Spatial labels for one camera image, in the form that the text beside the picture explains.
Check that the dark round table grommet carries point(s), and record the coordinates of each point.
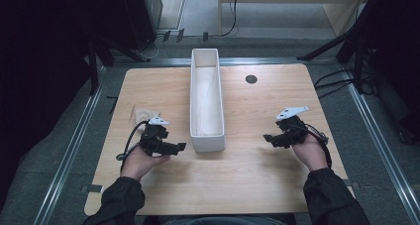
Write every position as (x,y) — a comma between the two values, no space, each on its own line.
(251,79)

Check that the person's left hand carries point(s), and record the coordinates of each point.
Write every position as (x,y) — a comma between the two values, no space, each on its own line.
(140,164)

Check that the metal floor rail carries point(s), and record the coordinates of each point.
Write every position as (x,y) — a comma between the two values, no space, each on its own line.
(386,152)
(66,159)

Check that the long white rectangular container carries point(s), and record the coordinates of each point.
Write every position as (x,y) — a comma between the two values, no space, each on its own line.
(206,102)

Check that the person's right hand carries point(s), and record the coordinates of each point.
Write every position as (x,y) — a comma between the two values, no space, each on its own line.
(310,152)

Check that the black cabinet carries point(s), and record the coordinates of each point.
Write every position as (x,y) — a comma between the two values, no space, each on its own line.
(132,17)

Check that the clear plastic bag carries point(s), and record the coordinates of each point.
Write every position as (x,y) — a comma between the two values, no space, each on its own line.
(145,114)

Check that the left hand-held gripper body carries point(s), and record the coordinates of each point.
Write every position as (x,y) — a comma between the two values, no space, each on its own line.
(152,136)

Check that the black tripod stand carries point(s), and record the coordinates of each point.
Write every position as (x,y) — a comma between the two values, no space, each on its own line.
(350,36)

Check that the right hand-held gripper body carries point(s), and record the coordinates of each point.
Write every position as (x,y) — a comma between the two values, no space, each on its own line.
(292,129)

